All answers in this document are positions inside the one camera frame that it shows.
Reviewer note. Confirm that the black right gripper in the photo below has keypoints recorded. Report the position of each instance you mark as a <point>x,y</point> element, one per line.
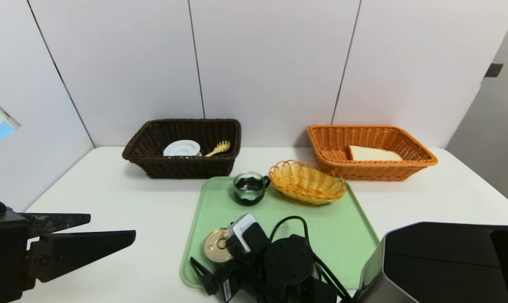
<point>227,288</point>

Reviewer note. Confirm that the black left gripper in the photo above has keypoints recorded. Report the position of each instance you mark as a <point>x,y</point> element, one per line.
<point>2,245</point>

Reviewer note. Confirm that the white plastic spool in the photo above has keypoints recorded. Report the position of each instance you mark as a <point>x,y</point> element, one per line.
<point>181,148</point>

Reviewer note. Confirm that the slice of white bread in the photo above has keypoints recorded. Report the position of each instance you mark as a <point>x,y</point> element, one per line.
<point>372,153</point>

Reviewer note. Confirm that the dark brown wicker basket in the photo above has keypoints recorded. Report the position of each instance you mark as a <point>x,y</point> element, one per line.
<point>182,168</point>

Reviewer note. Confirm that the small yellow wicker basket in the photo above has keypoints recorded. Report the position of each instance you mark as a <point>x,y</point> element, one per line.
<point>304,185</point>

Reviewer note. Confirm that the orange wicker basket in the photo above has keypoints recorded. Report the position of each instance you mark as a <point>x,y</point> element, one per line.
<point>384,172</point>

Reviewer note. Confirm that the tin can with gold lid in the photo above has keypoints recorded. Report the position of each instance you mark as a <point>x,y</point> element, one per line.
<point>216,246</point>

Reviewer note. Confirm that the light green plastic tray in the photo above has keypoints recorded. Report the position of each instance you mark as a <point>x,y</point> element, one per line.
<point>321,219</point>

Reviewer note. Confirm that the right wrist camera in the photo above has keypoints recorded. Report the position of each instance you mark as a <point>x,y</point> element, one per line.
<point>243,229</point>

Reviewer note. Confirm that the dark wall fixture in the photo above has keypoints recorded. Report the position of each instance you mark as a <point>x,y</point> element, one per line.
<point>494,70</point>

